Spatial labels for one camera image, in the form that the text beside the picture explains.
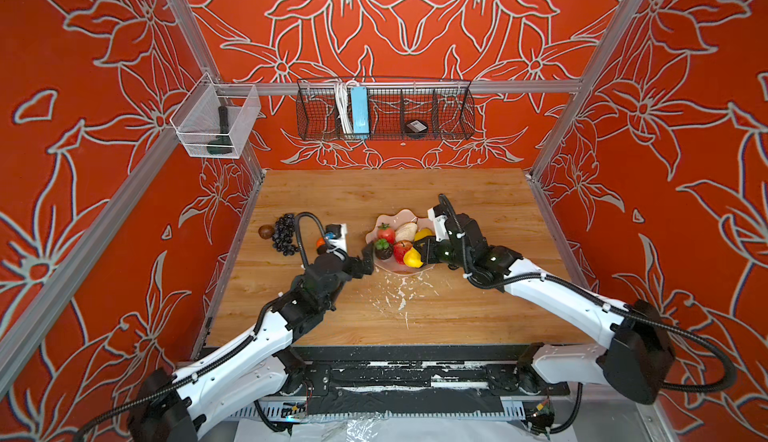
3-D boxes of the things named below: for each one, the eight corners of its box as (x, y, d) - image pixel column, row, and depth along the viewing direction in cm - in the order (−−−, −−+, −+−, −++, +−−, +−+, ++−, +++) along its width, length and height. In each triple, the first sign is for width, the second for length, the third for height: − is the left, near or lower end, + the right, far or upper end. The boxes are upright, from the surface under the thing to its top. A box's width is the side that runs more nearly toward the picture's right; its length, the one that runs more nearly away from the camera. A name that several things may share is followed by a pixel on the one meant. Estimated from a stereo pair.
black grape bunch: (275, 258, 96) (272, 253, 93) (274, 221, 105) (271, 216, 103) (298, 252, 97) (296, 247, 95) (295, 217, 107) (293, 212, 104)
